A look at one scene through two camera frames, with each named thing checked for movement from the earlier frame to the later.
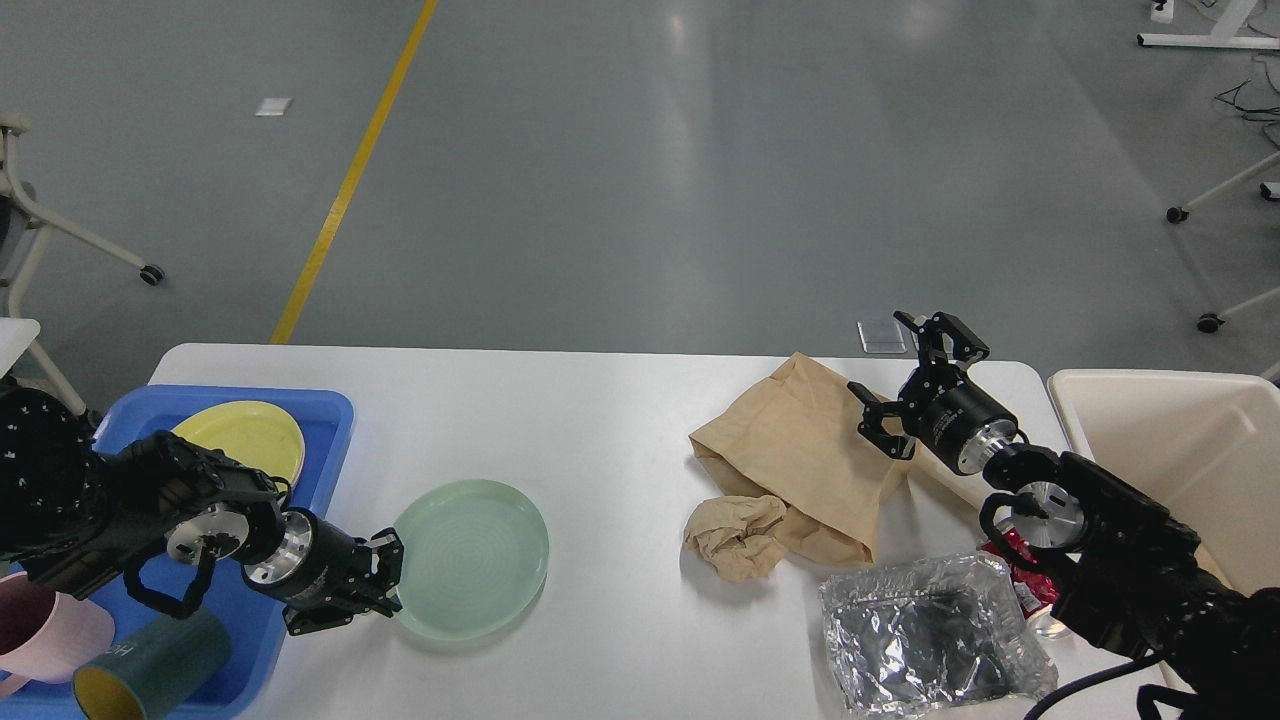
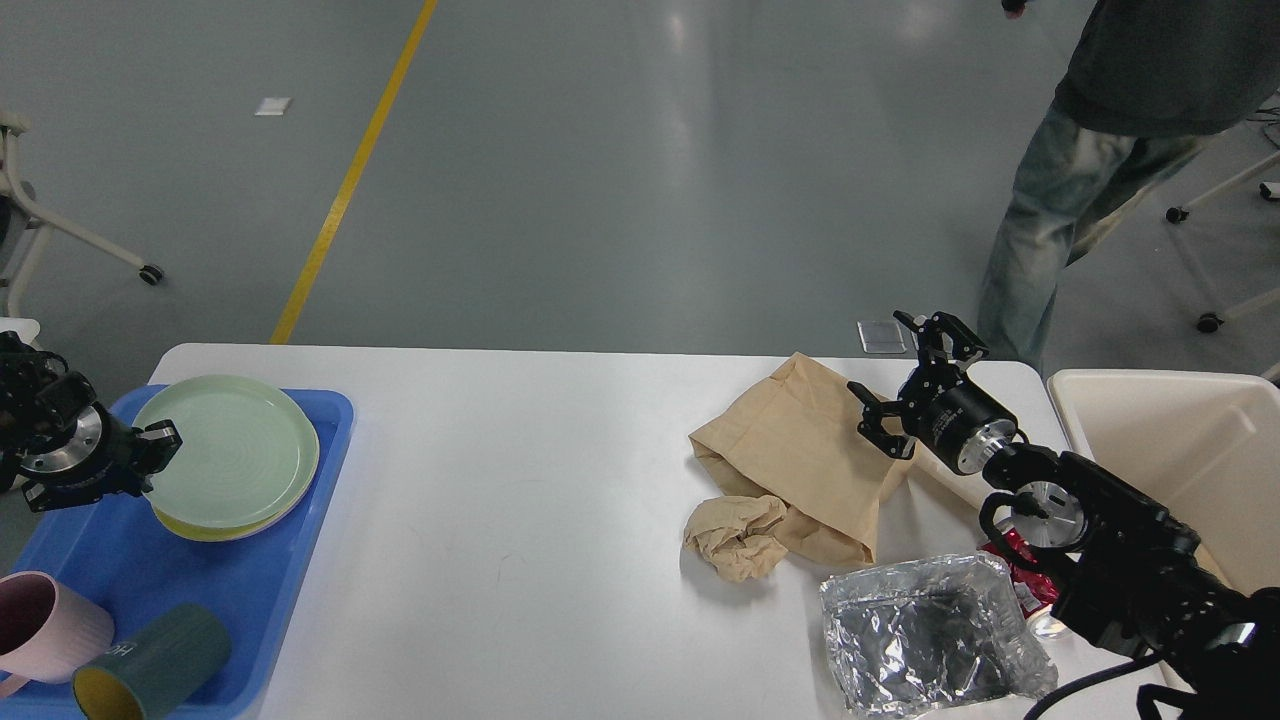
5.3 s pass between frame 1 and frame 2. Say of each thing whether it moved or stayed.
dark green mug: stayed
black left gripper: moved
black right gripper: stayed
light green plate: moved
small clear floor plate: stayed
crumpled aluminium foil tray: stayed
